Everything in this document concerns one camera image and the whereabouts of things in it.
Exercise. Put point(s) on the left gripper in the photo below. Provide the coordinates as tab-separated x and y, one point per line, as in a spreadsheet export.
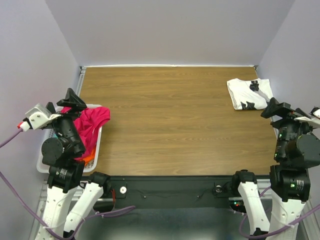
73	99

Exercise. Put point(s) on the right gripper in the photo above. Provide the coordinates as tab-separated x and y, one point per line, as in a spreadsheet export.
274	106

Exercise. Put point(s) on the white t shirt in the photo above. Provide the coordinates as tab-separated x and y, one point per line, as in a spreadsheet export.
249	94

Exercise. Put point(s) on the pink t shirt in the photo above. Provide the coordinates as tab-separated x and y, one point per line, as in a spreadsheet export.
88	124

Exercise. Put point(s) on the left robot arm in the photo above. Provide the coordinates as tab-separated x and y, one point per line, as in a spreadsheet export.
60	153

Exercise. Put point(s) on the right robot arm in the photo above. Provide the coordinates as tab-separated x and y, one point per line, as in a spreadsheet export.
297	150

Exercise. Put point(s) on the white plastic laundry basket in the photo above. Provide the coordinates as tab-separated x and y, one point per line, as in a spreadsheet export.
48	133

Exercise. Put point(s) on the orange t shirt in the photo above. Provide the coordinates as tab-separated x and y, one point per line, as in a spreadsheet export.
89	157

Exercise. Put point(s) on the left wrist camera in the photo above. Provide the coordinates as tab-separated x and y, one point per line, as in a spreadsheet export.
38	117

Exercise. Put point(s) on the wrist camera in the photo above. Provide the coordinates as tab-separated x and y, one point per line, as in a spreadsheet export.
313	120
38	117

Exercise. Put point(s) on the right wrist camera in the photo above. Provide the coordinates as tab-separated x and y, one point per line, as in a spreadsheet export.
313	120

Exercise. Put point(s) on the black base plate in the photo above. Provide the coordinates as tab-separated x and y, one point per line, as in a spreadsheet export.
170	192

